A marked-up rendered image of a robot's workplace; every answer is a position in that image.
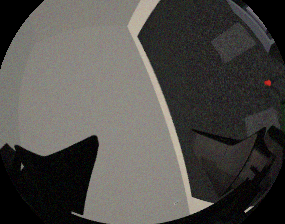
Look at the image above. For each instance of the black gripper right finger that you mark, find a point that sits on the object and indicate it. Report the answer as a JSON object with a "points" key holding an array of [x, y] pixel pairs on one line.
{"points": [[222, 158]]}

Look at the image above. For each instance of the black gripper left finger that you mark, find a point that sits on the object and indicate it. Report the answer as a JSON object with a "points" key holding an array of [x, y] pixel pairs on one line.
{"points": [[66, 172]]}

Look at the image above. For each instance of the red peg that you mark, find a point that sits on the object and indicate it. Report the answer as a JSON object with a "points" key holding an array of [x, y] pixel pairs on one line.
{"points": [[267, 82]]}

